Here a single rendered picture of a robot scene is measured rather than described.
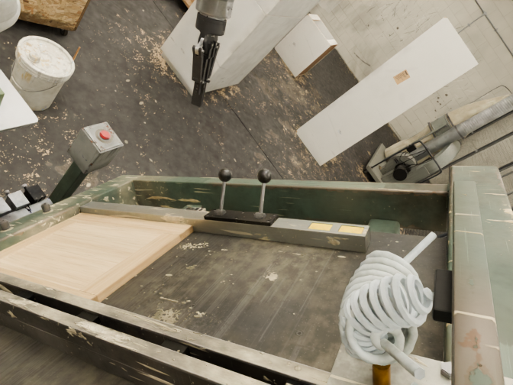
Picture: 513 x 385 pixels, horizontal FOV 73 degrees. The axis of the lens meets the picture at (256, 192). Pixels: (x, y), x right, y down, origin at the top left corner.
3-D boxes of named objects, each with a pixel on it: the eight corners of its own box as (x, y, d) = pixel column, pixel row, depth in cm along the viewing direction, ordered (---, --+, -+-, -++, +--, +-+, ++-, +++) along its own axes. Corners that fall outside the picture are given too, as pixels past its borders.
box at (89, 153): (90, 144, 150) (107, 120, 139) (106, 166, 150) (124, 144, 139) (65, 152, 140) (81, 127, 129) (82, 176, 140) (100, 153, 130)
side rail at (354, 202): (149, 199, 145) (142, 175, 141) (446, 222, 92) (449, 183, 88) (138, 205, 140) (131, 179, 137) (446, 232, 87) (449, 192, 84)
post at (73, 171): (37, 222, 192) (88, 152, 147) (44, 231, 192) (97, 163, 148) (27, 227, 187) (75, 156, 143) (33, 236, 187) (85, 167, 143)
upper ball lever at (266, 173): (256, 221, 88) (262, 169, 90) (269, 222, 87) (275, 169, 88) (249, 220, 85) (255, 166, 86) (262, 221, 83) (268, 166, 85)
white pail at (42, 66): (40, 73, 237) (63, 22, 209) (67, 109, 239) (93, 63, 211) (-9, 79, 212) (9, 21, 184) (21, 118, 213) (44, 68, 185)
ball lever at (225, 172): (217, 217, 94) (224, 169, 96) (230, 218, 92) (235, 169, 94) (210, 216, 91) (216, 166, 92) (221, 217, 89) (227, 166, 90)
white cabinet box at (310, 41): (285, 46, 588) (317, 14, 546) (304, 74, 591) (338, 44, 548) (273, 47, 552) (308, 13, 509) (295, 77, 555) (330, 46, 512)
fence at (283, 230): (95, 211, 123) (91, 201, 122) (370, 241, 77) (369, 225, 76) (82, 217, 119) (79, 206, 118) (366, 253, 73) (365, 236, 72)
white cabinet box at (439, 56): (309, 121, 512) (446, 17, 391) (332, 153, 515) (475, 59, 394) (295, 131, 463) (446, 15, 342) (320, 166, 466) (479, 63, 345)
